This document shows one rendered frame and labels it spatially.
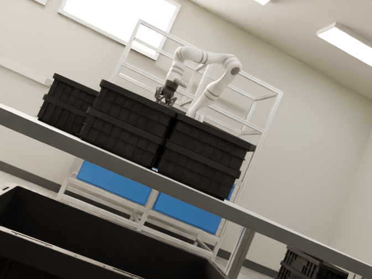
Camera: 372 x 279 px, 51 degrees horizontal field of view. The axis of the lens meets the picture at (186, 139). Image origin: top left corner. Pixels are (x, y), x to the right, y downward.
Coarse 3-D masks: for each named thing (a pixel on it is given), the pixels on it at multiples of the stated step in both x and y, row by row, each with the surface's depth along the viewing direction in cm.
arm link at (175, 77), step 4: (172, 72) 196; (176, 72) 196; (168, 76) 197; (172, 76) 196; (176, 76) 196; (180, 76) 198; (172, 80) 196; (176, 80) 191; (180, 80) 193; (180, 84) 195; (184, 84) 195
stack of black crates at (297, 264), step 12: (288, 252) 251; (300, 252) 238; (288, 264) 245; (300, 264) 234; (312, 264) 224; (324, 264) 217; (276, 276) 252; (288, 276) 240; (300, 276) 228; (312, 276) 220; (324, 276) 218; (336, 276) 220
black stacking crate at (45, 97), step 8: (48, 96) 177; (48, 104) 177; (56, 104) 177; (64, 104) 177; (40, 112) 177; (48, 112) 177; (56, 112) 178; (64, 112) 178; (72, 112) 178; (80, 112) 177; (40, 120) 177; (48, 120) 176; (56, 120) 177; (64, 120) 178; (72, 120) 178; (80, 120) 178; (64, 128) 176; (72, 128) 177; (80, 128) 178; (80, 136) 178
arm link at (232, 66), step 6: (228, 60) 214; (234, 60) 213; (228, 66) 213; (234, 66) 212; (240, 66) 214; (228, 72) 214; (234, 72) 215; (222, 78) 218; (228, 78) 217; (210, 84) 224; (216, 84) 221; (222, 84) 220; (228, 84) 222; (210, 90) 224; (216, 90) 223; (222, 90) 224; (216, 96) 226
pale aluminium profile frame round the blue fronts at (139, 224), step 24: (144, 24) 385; (144, 72) 385; (240, 72) 409; (192, 96) 397; (264, 96) 455; (216, 120) 471; (240, 120) 409; (72, 168) 370; (96, 192) 374; (240, 192) 408; (120, 216) 380; (144, 216) 385; (216, 240) 401
